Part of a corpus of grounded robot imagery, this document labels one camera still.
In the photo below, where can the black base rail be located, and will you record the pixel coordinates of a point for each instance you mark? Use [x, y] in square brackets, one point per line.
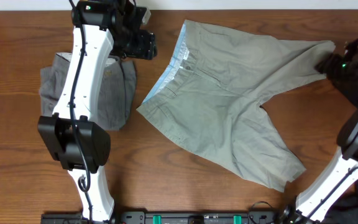
[140, 217]

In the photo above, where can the black garment in pile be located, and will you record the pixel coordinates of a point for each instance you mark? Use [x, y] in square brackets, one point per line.
[345, 210]

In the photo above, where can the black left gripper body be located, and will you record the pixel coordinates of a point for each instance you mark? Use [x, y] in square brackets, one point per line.
[135, 45]

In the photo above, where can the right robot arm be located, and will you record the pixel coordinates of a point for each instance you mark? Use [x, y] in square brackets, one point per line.
[311, 206]

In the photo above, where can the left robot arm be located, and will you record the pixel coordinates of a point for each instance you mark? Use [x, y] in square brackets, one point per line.
[72, 134]

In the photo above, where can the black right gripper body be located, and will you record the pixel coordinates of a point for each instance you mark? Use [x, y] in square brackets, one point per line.
[339, 71]

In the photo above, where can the light khaki green pants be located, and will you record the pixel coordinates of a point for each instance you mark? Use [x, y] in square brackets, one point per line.
[209, 99]

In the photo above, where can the folded dark grey shorts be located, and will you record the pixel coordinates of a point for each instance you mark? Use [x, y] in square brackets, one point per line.
[115, 96]

